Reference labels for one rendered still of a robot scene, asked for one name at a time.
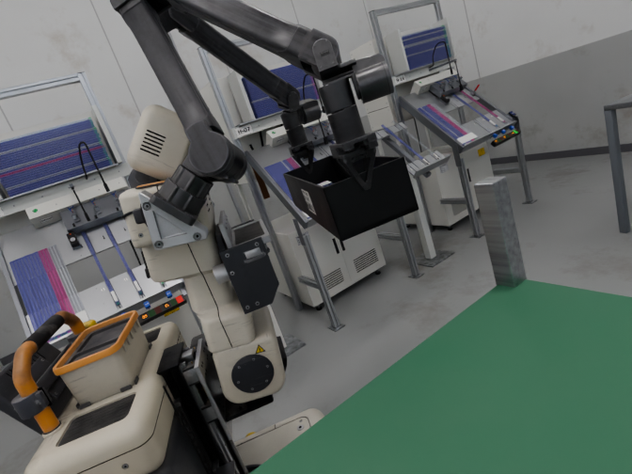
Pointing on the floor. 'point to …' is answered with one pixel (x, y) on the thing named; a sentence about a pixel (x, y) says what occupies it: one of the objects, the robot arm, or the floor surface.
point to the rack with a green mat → (492, 384)
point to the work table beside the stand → (617, 160)
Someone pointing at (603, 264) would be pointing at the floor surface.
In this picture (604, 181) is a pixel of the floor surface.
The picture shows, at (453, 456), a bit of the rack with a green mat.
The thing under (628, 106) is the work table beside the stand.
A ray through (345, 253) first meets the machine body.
